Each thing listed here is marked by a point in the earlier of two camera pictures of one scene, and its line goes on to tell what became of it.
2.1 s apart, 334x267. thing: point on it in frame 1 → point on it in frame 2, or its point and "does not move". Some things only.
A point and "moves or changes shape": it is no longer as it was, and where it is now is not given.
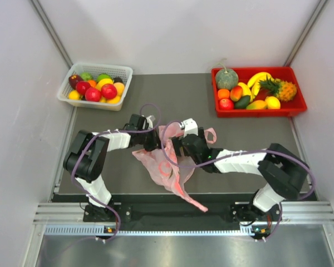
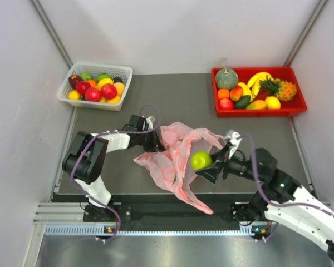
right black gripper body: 177,144 → 237,167
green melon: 226,80 does not move
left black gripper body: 148,140 does not move
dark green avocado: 242,103 does not move
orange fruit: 223,93 does not move
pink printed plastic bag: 173,172 moves or changes shape
